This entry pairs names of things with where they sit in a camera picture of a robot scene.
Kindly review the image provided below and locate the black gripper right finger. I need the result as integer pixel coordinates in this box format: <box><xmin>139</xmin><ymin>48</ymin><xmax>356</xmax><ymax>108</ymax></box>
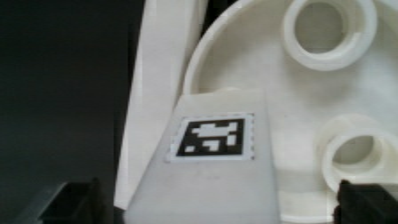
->
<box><xmin>333</xmin><ymin>180</ymin><xmax>398</xmax><ymax>224</ymax></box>

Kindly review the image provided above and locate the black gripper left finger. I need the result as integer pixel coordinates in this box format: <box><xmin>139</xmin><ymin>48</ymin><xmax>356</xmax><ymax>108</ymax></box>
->
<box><xmin>27</xmin><ymin>178</ymin><xmax>107</xmax><ymax>224</ymax></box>

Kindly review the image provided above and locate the white stool leg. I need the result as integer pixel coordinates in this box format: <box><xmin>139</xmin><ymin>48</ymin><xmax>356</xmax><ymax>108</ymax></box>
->
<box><xmin>125</xmin><ymin>90</ymin><xmax>281</xmax><ymax>224</ymax></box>

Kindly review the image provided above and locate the white round stool seat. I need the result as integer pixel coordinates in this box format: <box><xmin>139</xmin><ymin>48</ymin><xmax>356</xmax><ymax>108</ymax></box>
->
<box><xmin>183</xmin><ymin>0</ymin><xmax>398</xmax><ymax>224</ymax></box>

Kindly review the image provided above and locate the white right rail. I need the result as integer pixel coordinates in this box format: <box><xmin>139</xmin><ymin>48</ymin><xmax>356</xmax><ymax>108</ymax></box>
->
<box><xmin>114</xmin><ymin>0</ymin><xmax>208</xmax><ymax>209</ymax></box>

